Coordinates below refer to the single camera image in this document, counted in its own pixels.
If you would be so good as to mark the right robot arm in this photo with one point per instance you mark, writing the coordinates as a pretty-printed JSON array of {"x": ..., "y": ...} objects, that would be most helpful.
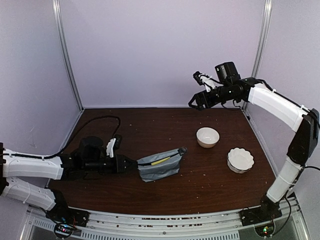
[{"x": 304, "y": 123}]

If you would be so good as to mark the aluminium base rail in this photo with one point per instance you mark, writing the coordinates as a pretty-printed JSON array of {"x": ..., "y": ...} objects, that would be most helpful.
[{"x": 225, "y": 225}]

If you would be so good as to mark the white round bowl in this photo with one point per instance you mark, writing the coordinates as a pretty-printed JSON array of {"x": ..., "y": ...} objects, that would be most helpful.
[{"x": 207, "y": 137}]

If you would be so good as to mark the aluminium corner post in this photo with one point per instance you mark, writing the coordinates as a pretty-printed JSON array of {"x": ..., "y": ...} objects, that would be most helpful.
[
  {"x": 264, "y": 30},
  {"x": 65, "y": 53}
]

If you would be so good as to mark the yellow sponge block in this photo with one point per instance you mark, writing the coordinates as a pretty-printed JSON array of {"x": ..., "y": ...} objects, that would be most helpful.
[{"x": 160, "y": 161}]

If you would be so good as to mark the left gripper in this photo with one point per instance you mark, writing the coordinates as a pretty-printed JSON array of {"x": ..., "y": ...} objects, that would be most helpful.
[{"x": 119, "y": 166}]

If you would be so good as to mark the aluminium corner post right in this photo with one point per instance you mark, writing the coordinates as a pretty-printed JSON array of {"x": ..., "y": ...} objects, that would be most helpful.
[{"x": 264, "y": 30}]

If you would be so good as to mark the grey drawstring pouch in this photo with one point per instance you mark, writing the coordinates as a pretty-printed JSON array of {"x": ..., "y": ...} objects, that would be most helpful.
[{"x": 150, "y": 173}]

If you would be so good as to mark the white scalloped bowl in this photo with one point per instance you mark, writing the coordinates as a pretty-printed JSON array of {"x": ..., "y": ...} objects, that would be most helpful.
[{"x": 240, "y": 160}]

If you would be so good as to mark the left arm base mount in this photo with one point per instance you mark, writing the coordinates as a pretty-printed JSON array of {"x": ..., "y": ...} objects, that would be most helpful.
[{"x": 62, "y": 213}]

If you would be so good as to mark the aluminium corner post left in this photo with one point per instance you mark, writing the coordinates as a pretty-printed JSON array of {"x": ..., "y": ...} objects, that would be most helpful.
[{"x": 65, "y": 53}]

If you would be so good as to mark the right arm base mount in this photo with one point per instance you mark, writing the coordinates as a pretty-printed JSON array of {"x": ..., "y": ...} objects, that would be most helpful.
[{"x": 266, "y": 211}]

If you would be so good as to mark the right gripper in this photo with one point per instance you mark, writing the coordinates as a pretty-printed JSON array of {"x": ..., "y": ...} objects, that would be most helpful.
[{"x": 199, "y": 96}]

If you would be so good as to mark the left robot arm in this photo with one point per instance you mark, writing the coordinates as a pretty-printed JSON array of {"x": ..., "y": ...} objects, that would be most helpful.
[{"x": 91, "y": 156}]

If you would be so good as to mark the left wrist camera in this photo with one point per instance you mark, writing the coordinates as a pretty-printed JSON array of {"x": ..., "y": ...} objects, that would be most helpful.
[{"x": 113, "y": 145}]

